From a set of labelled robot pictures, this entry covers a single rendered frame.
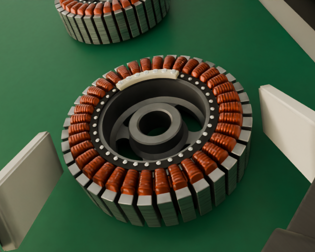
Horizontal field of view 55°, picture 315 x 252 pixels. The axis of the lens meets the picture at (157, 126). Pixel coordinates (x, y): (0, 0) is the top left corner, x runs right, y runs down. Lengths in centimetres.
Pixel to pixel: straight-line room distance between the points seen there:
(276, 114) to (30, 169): 13
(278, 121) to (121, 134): 10
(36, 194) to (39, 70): 16
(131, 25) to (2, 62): 14
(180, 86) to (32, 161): 10
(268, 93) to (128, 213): 10
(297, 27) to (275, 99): 14
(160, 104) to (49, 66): 15
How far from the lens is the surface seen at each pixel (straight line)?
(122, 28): 29
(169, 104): 21
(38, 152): 18
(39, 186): 17
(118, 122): 20
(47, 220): 20
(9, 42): 38
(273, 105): 17
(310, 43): 28
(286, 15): 31
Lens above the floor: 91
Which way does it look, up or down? 49 degrees down
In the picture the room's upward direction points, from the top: 16 degrees counter-clockwise
